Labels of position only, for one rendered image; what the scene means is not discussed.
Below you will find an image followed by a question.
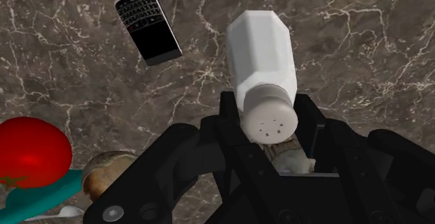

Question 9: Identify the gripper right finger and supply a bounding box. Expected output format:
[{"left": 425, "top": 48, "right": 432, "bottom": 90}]
[{"left": 293, "top": 93, "right": 435, "bottom": 224}]

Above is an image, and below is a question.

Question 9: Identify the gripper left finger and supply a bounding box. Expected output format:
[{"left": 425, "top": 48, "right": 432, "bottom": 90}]
[{"left": 83, "top": 91, "right": 280, "bottom": 224}]

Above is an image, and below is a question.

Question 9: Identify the white salt shaker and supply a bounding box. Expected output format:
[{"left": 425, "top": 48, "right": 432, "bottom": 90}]
[{"left": 225, "top": 10, "right": 299, "bottom": 146}]

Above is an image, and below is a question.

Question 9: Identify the brown and white object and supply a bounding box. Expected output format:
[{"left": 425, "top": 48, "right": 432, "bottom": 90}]
[{"left": 264, "top": 137, "right": 317, "bottom": 175}]

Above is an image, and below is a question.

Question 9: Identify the brown round potato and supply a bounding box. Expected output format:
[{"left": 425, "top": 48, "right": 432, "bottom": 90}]
[{"left": 81, "top": 150, "right": 139, "bottom": 204}]

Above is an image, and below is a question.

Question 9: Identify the black keypad phone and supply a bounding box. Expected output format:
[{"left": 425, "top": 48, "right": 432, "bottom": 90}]
[{"left": 114, "top": 0, "right": 183, "bottom": 67}]

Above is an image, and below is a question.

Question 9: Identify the white small spoon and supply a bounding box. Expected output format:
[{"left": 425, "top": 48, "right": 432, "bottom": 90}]
[{"left": 25, "top": 205, "right": 85, "bottom": 223}]

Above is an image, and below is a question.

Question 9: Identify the red tomato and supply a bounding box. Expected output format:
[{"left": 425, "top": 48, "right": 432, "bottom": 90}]
[{"left": 0, "top": 116, "right": 74, "bottom": 189}]

